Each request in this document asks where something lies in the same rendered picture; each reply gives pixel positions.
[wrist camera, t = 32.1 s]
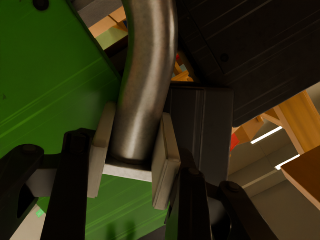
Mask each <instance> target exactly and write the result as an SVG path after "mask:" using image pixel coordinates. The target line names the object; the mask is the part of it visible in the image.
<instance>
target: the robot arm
mask: <svg viewBox="0 0 320 240"><path fill-rule="evenodd" d="M116 107H117V103H116V101H111V100H108V101H107V102H106V104H105V107H104V109H103V112H102V115H101V118H100V121H99V123H98V126H97V129H96V130H91V129H86V128H79V129H77V130H71V131H67V132H65V134H64V137H63V144H62V150H61V153H58V154H44V149H43V148H42V147H40V146H37V145H34V144H22V145H18V146H16V147H14V148H13V149H12V150H11V151H9V152H8V153H7V154H6V155H5V156H3V157H2V158H1V159H0V240H9V239H10V238H11V237H12V235H13V234H14V232H15V231H16V230H17V228H18V227H19V226H20V224H21V223H22V222H23V221H24V219H25V218H26V216H27V215H28V214H29V212H30V211H31V209H32V208H33V207H34V205H35V204H36V203H37V201H38V199H39V197H50V201H49V204H48V208H47V213H46V217H45V221H44V224H43V228H42V233H41V237H40V240H85V224H86V207H87V197H89V198H95V197H97V195H98V191H99V186H100V181H101V177H102V172H103V168H104V163H105V159H106V155H107V150H108V146H109V141H110V135H111V130H112V126H113V121H114V116H115V112H116ZM151 178H152V206H153V207H154V209H159V210H165V209H167V206H168V203H169V201H170V205H169V208H168V212H167V215H166V218H165V221H164V224H166V231H165V240H279V239H278V238H277V236H276V235H275V233H274V232H273V230H272V229H271V228H270V226H269V225H268V223H267V222H266V220H265V219H264V218H263V216H262V215H261V213H260V212H259V210H258V209H257V208H256V206H255V205H254V203H253V202H252V200H251V199H250V198H249V196H248V195H247V193H246V192H245V190H244V189H243V188H242V187H241V186H240V185H238V184H237V183H234V182H232V181H227V180H224V181H221V182H220V184H219V186H215V185H213V184H210V183H208V182H206V181H205V176H204V174H203V173H202V172H201V171H199V170H198V169H197V168H196V165H195V161H194V158H193V155H192V153H191V152H190V151H189V150H188V149H187V148H183V147H178V146H177V142H176V138H175V133H174V129H173V125H172V121H171V116H170V114H169V113H166V112H162V116H161V119H160V124H159V128H158V132H157V136H156V139H155V143H154V146H153V150H152V154H151Z"/></svg>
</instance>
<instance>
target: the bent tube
mask: <svg viewBox="0 0 320 240"><path fill-rule="evenodd" d="M121 2H122V5H123V8H124V11H125V15H126V21H127V27H128V51H127V57H126V62H125V67H124V72H123V76H122V81H121V86H120V92H119V97H118V102H117V107H116V112H115V116H114V121H113V126H112V130H111V135H110V141H109V146H108V150H107V155H106V159H105V163H104V168H103V172H102V173H103V174H108V175H114V176H119V177H125V178H130V179H136V180H143V181H149V182H152V178H151V154H152V150H153V146H154V143H155V139H156V136H157V132H158V128H159V124H160V119H161V116H162V112H163V108H164V105H165V101H166V97H167V94H168V90H169V86H170V81H171V77H172V74H173V70H174V66H175V61H176V56H177V48H178V15H177V7H176V1H175V0H121Z"/></svg>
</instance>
